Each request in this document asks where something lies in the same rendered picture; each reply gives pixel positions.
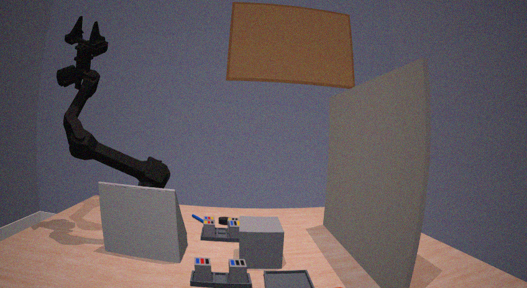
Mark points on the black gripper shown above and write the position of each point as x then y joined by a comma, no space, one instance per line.
95,46

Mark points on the grey flat panel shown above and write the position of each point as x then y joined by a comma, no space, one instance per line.
378,171

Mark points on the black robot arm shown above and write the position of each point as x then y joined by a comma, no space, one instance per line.
83,145

